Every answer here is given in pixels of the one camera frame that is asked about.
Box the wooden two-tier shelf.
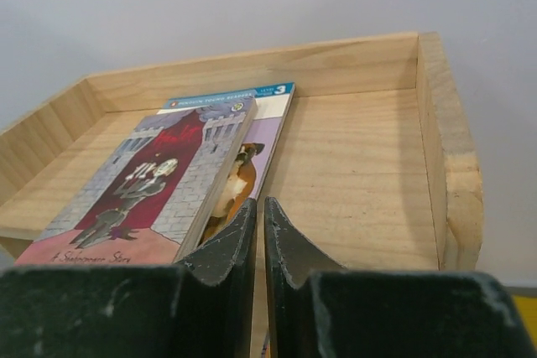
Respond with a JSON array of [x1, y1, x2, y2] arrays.
[[1, 33, 483, 357]]

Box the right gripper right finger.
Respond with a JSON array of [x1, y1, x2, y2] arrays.
[[264, 197, 529, 357]]

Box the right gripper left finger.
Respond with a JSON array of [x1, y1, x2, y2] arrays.
[[1, 199, 257, 358]]

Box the dog book Why Dogs Bark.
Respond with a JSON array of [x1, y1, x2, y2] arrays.
[[159, 82, 295, 243]]

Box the yellow file folder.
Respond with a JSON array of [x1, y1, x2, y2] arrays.
[[506, 285, 537, 346]]

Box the red castle picture book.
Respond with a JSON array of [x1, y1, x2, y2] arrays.
[[15, 96, 257, 265]]

